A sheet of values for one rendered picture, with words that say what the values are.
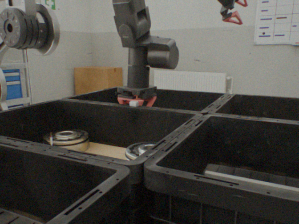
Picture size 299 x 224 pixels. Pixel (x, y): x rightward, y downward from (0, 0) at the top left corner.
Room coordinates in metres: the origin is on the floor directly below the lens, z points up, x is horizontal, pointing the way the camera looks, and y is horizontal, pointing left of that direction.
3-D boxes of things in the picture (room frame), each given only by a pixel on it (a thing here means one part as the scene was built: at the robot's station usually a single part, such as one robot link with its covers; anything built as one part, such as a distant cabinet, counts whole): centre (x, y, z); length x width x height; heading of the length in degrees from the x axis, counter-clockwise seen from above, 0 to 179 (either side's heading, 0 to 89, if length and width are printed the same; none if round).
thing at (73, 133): (0.62, 0.19, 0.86); 0.05 x 0.05 x 0.01
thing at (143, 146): (0.53, -0.01, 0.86); 0.05 x 0.05 x 0.01
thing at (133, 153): (0.53, -0.01, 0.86); 0.10 x 0.10 x 0.01
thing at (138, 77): (0.72, 0.02, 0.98); 0.10 x 0.07 x 0.07; 152
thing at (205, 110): (0.78, -0.01, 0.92); 0.40 x 0.30 x 0.02; 64
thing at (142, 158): (0.51, 0.13, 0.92); 0.40 x 0.30 x 0.02; 64
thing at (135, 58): (0.72, 0.02, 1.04); 0.07 x 0.06 x 0.07; 60
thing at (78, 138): (0.62, 0.19, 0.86); 0.10 x 0.10 x 0.01
